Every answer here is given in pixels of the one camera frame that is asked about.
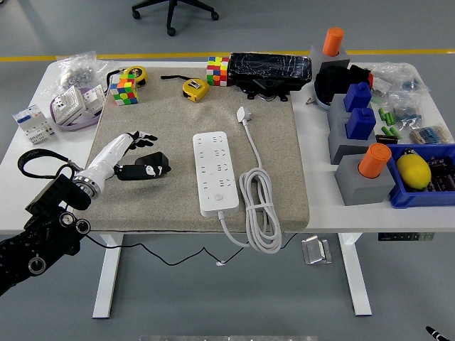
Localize clear bag of small parts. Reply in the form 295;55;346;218
371;63;433;97

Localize grey slotted block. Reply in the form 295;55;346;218
327;94;356;129
328;122;378;165

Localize white wall socket panel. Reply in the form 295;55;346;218
53;86;88;125

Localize blue plastic peg block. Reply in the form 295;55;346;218
345;107;377;141
343;82;373;113

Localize wide orange cylinder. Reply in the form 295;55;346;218
358;143;392;180

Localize black wrapped case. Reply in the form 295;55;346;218
227;52;313;103

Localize clear bag of blue parts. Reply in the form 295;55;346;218
389;90;429;125

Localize white wall switch panel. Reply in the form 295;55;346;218
83;85;107;114

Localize black office chair base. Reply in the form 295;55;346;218
131;0;220;37

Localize grey-brown mat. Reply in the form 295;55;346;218
80;66;310;234

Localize white circuit breaker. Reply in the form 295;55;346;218
12;104;57;146

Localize small grey block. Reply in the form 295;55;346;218
310;44;351;70

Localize rubik's cube with red stickers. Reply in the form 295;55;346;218
206;55;230;87

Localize clear bag of metal nuts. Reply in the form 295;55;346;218
41;51;118;97

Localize blue plastic bin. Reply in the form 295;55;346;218
386;144;455;210

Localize yellow tape measure with strap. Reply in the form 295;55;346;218
160;73;210;103

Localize white power strip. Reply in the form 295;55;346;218
192;131;240;217

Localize tall orange cylinder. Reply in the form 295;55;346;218
322;27;345;58

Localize metal bracket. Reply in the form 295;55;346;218
301;235;334;266

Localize white power strip cable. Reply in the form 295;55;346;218
217;106;284;255

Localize yellow lemon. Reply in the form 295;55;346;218
396;151;432;190

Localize large grey block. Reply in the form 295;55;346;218
333;154;396;207

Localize rubik's cube with green stickers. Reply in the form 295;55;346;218
109;72;139;107

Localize light blue bowl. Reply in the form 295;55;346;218
314;80;333;112

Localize white table leg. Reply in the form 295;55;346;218
92;233;124;320
337;232;373;317

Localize purple plastic tray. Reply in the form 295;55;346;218
48;84;107;133

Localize black fabric bundle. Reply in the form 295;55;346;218
314;65;373;104

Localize table height control panel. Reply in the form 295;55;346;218
378;232;436;242

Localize black plug adapter with cord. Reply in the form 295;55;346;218
85;151;299;267

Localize clear bag of resistors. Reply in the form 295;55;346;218
408;123;455;146

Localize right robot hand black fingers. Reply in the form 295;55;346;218
425;325;449;341

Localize black and yellow tape measure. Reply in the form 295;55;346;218
105;65;149;88

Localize black electronic parts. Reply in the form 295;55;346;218
424;156;455;193

